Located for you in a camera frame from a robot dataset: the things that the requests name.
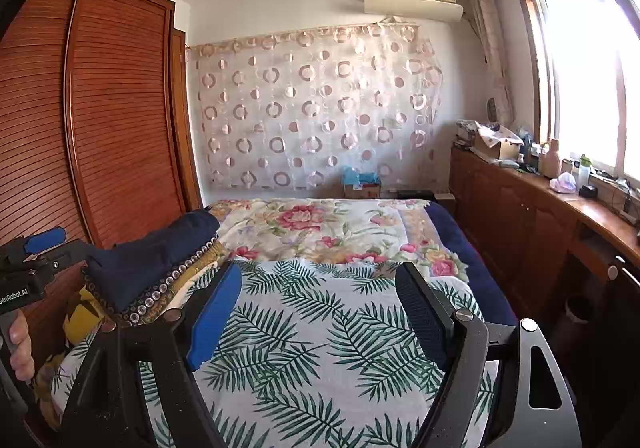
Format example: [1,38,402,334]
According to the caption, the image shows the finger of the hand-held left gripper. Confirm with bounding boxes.
[0,226,67,260]

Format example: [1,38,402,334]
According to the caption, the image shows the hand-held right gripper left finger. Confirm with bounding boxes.
[60,262,243,448]

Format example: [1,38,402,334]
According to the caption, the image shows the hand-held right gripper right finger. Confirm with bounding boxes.
[396,262,583,448]

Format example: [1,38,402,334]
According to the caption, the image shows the navy printed t-shirt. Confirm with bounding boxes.
[82,209,221,314]

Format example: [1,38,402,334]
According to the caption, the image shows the person's left hand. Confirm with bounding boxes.
[7,313,36,381]

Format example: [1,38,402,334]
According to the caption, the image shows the mustard patterned garment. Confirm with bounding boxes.
[170,240,231,289]

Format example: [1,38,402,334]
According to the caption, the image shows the dark medallion patterned cloth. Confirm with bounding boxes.
[112,238,221,326]

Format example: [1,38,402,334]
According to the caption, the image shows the yellow plush pillow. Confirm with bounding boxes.
[65,288,108,346]

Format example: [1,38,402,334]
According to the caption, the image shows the navy bed sheet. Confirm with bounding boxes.
[425,202,518,329]

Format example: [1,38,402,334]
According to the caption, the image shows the leaf print bed sheet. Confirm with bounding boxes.
[50,255,501,448]

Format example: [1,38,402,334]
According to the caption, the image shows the floral quilt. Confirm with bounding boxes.
[207,198,471,284]

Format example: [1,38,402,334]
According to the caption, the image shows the low wooden cabinet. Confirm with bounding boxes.
[449,145,640,329]

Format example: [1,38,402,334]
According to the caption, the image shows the pale round bin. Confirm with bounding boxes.
[564,295,595,329]

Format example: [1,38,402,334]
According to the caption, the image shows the open cardboard box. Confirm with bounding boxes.
[472,123,523,160]

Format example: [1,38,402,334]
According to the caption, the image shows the patterned storage box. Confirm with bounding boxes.
[455,120,481,146]

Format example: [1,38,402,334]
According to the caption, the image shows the pale pink round item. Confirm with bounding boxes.
[549,172,578,194]

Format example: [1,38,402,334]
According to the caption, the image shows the pale pink bottle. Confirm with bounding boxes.
[542,138,563,179]

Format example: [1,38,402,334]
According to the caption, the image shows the circle patterned sheer curtain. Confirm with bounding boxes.
[190,23,446,191]

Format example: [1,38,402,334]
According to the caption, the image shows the pale window curtain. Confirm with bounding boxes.
[462,0,516,126]

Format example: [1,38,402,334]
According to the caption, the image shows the wooden framed window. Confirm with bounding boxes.
[510,0,640,179]

